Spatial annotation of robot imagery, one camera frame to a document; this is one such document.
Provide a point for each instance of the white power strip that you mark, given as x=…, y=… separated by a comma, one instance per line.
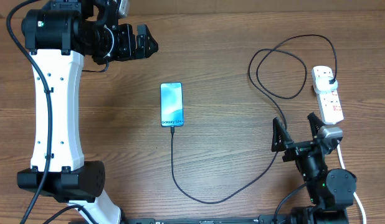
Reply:
x=329, y=103

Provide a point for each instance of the Samsung Galaxy smartphone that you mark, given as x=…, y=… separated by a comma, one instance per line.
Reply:
x=171, y=98

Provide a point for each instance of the white charger adapter plug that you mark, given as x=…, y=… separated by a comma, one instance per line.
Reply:
x=322, y=85

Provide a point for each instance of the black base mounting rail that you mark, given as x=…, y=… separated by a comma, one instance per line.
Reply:
x=262, y=219

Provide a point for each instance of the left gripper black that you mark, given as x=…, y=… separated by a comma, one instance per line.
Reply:
x=128, y=51

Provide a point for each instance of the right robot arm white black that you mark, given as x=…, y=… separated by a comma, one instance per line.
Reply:
x=331, y=191

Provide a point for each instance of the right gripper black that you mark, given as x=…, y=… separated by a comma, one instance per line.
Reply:
x=280, y=139

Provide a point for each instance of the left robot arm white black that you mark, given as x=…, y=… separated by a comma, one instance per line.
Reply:
x=57, y=39

